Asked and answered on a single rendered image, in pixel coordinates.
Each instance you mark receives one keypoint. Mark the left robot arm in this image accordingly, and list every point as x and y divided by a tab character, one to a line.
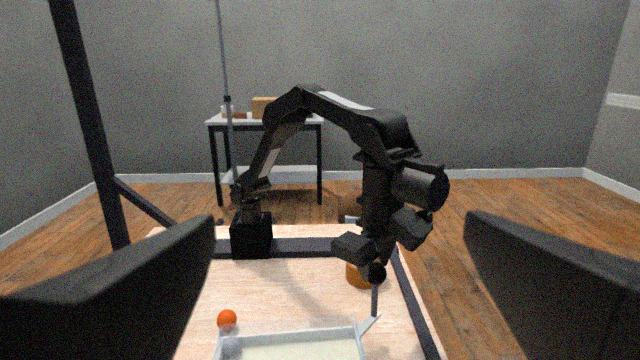
414	181

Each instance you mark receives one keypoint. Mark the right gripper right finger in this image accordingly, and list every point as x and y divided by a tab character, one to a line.
562	300

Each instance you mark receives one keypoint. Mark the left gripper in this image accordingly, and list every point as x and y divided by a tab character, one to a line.
360	250

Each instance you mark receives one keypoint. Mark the brown tape roll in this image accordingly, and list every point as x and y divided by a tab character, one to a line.
354	278

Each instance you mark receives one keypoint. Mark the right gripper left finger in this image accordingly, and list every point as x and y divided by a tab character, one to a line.
132	304

